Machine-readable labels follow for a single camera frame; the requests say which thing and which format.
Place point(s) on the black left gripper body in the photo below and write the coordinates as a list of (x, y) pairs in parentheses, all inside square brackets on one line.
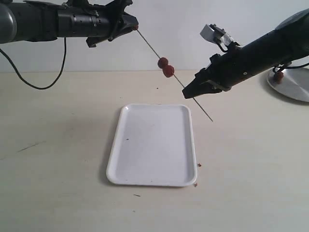
[(121, 23)]

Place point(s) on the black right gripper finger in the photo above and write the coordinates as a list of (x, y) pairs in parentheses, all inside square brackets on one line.
[(188, 91), (206, 88)]

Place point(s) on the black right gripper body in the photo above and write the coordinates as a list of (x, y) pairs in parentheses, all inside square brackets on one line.
[(227, 70)]

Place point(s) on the thin metal skewer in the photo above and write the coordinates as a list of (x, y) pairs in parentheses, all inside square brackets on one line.
[(157, 55)]

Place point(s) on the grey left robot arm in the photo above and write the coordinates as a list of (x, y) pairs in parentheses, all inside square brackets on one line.
[(38, 21)]

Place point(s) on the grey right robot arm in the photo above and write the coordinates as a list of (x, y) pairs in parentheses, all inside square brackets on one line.
[(287, 42)]

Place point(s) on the round metal plate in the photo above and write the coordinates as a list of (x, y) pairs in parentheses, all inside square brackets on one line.
[(295, 84)]

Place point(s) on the white rectangular plastic tray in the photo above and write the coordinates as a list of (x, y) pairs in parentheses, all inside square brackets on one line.
[(153, 145)]

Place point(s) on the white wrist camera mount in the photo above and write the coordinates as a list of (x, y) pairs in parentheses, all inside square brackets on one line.
[(218, 36)]

